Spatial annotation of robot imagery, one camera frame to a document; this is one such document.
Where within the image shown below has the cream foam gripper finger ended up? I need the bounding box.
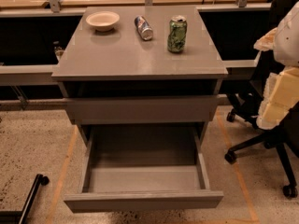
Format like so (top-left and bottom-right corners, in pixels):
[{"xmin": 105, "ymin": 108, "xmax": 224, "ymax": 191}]
[{"xmin": 254, "ymin": 28, "xmax": 299, "ymax": 130}]

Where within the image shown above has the blue silver soda can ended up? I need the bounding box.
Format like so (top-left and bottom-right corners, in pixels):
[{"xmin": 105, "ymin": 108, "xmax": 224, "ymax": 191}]
[{"xmin": 135, "ymin": 16, "xmax": 153, "ymax": 41}]

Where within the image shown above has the grey drawer cabinet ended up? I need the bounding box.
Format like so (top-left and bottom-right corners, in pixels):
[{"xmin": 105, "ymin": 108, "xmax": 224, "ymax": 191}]
[{"xmin": 52, "ymin": 6, "xmax": 227, "ymax": 141}]

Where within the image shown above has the grey top drawer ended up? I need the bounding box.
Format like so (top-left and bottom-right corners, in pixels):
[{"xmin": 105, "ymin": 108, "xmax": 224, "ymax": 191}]
[{"xmin": 66, "ymin": 95, "xmax": 218, "ymax": 124}]

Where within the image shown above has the white paper bowl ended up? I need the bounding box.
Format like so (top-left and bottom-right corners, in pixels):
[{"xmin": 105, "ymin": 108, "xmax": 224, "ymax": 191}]
[{"xmin": 86, "ymin": 11, "xmax": 120, "ymax": 32}]

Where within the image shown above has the grey drawer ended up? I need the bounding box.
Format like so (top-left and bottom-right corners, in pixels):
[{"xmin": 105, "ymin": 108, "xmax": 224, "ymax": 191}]
[
  {"xmin": 64, "ymin": 124, "xmax": 223, "ymax": 213},
  {"xmin": 66, "ymin": 95, "xmax": 218, "ymax": 124}
]

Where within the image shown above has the long grey desk frame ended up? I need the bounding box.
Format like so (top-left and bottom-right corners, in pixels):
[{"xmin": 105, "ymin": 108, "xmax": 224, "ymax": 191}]
[{"xmin": 0, "ymin": 4, "xmax": 270, "ymax": 100}]

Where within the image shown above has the black wheeled stand base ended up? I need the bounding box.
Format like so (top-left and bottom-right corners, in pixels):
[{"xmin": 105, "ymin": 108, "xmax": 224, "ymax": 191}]
[{"xmin": 0, "ymin": 174, "xmax": 50, "ymax": 224}]

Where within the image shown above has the black office chair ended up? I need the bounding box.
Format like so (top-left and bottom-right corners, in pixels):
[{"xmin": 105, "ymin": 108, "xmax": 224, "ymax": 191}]
[{"xmin": 224, "ymin": 0, "xmax": 299, "ymax": 199}]

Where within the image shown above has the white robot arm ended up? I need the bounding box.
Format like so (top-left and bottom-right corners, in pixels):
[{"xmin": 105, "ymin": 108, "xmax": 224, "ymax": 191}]
[{"xmin": 254, "ymin": 2, "xmax": 299, "ymax": 130}]

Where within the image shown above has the crushed green soda can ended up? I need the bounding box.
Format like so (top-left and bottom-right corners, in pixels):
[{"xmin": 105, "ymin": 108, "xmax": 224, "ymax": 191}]
[{"xmin": 167, "ymin": 15, "xmax": 187, "ymax": 53}]

